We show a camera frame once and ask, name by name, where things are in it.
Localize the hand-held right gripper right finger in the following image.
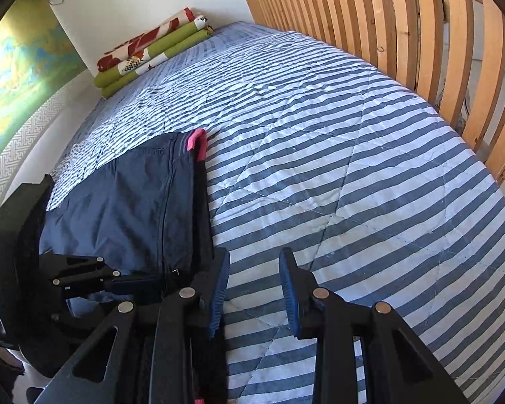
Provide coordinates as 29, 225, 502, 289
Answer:
279, 247, 468, 404

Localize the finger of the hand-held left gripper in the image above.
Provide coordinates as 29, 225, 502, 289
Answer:
50, 302, 115, 338
40, 252, 181, 299

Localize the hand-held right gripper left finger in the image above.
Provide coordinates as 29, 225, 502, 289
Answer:
34, 247, 232, 404

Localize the blue striped bed quilt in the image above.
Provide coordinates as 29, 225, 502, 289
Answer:
50, 21, 505, 404

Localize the green folded quilt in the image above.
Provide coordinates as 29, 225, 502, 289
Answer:
93, 21, 214, 99

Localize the red floral folded blanket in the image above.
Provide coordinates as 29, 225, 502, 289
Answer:
96, 7, 213, 74

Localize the landscape painting wall hanging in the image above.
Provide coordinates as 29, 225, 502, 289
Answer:
0, 0, 88, 213

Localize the wooden slatted rail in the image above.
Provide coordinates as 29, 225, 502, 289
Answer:
241, 0, 505, 186

